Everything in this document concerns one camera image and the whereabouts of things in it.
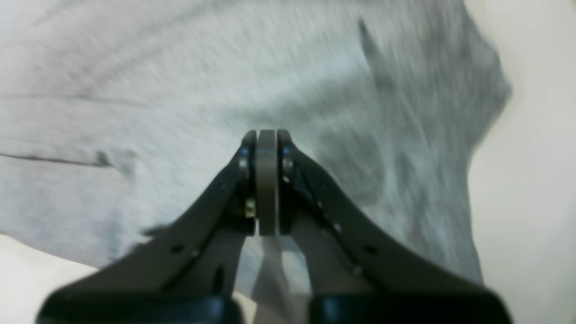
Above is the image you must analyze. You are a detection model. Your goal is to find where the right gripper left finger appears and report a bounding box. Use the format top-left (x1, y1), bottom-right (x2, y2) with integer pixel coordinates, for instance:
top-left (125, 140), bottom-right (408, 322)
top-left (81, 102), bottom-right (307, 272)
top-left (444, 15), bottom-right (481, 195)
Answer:
top-left (38, 130), bottom-right (257, 324)

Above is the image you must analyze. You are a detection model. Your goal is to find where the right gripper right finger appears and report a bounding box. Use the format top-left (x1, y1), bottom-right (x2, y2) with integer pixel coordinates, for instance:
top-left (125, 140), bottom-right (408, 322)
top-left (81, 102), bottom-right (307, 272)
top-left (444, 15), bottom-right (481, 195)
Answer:
top-left (257, 130), bottom-right (512, 324)

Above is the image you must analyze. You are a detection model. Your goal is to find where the grey T-shirt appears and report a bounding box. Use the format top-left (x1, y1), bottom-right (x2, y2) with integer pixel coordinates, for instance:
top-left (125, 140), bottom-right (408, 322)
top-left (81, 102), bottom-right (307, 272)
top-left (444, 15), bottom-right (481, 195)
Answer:
top-left (1, 0), bottom-right (513, 324)

